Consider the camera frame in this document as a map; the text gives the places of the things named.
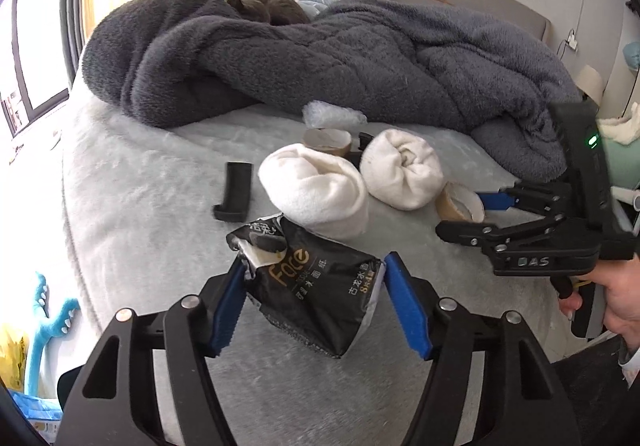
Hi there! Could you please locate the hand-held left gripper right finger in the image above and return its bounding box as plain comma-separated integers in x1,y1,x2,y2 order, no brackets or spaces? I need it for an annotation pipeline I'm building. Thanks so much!
384,251,581,446

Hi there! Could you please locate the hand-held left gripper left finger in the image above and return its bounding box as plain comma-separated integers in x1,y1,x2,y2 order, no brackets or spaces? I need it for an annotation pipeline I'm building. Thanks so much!
55,257,247,446

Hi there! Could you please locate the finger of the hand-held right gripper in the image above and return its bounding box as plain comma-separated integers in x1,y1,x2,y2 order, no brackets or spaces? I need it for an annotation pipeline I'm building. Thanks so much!
475,180,572,218
435,213,568,248

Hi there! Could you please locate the brown tape roll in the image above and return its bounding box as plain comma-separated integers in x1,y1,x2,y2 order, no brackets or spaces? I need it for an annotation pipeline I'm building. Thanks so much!
435,182,486,223

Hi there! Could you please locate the black tissue packet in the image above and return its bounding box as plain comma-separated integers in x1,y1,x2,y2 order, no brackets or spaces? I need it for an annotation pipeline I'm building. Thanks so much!
226,215,388,359

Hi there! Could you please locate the bubble wrap roll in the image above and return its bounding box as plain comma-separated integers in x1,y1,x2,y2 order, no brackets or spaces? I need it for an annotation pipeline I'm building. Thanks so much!
301,99,368,127

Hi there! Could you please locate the blue plastic bag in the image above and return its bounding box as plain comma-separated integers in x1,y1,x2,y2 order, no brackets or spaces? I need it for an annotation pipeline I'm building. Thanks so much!
7,388,63,444

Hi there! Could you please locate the person's right hand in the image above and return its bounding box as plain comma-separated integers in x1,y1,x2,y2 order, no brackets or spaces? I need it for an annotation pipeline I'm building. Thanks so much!
559,259,640,354

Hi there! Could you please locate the white cloth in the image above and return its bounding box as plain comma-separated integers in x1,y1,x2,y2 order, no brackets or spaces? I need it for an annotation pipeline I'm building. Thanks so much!
597,116,640,144

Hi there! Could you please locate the cream lampshade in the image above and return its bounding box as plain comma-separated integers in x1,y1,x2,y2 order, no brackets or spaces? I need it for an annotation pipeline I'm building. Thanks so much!
575,64,607,102

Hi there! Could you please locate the white rolled towel right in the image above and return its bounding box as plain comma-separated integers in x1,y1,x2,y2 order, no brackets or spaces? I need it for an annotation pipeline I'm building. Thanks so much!
359,129,447,211

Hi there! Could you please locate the white rolled towel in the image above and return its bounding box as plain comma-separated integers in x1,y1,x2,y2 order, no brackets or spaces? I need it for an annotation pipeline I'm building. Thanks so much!
359,129,447,211
257,145,371,241

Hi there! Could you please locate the light grey bed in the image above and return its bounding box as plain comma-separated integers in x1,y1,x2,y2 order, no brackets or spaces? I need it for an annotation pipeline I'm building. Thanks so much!
60,91,601,446

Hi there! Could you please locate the teal object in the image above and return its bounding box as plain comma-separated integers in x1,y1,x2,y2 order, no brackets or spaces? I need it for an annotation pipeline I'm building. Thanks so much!
622,40,640,72

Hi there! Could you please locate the white rolled towel left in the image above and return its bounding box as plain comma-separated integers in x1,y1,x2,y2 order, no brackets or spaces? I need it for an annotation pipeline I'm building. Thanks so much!
257,145,371,241

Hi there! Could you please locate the small black plastic piece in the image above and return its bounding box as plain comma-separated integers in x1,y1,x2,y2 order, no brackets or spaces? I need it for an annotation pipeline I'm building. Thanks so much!
350,131,375,164

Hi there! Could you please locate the person's dark clothing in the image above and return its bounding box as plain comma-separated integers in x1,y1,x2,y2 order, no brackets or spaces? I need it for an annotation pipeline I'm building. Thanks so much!
547,336,638,446

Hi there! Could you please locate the blue plush toy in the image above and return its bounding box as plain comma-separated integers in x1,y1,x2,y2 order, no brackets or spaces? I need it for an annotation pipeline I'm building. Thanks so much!
22,271,83,399

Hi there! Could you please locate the dark grey fleece blanket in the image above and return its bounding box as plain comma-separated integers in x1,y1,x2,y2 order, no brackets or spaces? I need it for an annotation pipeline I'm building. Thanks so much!
80,0,583,184

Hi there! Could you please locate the yellow plastic bag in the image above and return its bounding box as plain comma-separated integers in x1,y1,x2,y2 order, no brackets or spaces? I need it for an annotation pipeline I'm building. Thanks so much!
0,323,28,392

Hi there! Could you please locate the grey cat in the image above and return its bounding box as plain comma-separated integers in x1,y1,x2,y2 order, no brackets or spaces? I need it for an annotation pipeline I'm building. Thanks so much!
227,0,313,26

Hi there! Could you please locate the black framed window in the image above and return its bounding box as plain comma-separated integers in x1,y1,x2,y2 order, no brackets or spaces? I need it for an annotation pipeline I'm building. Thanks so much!
0,0,71,127

